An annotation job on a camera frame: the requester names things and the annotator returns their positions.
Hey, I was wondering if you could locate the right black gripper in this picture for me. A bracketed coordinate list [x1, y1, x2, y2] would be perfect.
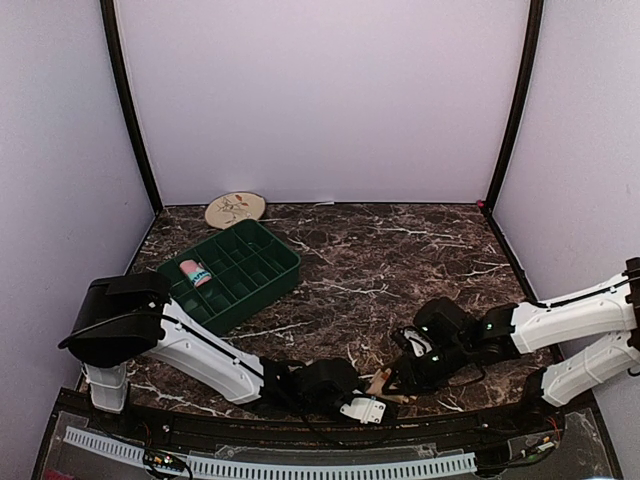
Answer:
[383, 337, 472, 393]

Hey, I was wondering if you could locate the striped beige brown sock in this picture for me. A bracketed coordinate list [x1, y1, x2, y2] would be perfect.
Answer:
[366, 368, 417, 405]

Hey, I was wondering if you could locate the black left frame post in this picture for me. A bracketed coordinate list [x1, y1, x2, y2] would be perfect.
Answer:
[99, 0, 164, 216]

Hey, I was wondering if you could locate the green plastic divider tray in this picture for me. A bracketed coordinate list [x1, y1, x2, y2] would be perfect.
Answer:
[157, 219, 301, 336]

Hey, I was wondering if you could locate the round embroidered plate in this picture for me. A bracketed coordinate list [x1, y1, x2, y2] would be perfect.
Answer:
[204, 192, 266, 230]

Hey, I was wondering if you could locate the black front table rail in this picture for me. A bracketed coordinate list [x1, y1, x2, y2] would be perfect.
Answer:
[89, 403, 566, 450]

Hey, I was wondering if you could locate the black frame post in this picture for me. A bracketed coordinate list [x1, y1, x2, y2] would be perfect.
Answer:
[99, 0, 164, 216]
[484, 0, 544, 212]

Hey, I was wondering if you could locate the pink sock with green patches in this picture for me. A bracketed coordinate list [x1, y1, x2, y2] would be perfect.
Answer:
[179, 259, 212, 288]

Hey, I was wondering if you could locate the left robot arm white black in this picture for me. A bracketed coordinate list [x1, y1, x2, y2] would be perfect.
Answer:
[58, 273, 392, 436]

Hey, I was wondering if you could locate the black right frame post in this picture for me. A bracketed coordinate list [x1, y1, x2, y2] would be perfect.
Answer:
[484, 0, 544, 212]

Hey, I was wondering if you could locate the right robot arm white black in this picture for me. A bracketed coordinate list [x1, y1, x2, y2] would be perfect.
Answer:
[382, 258, 639, 434]

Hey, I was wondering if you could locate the small green circuit board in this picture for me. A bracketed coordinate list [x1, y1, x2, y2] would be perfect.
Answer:
[142, 449, 186, 472]

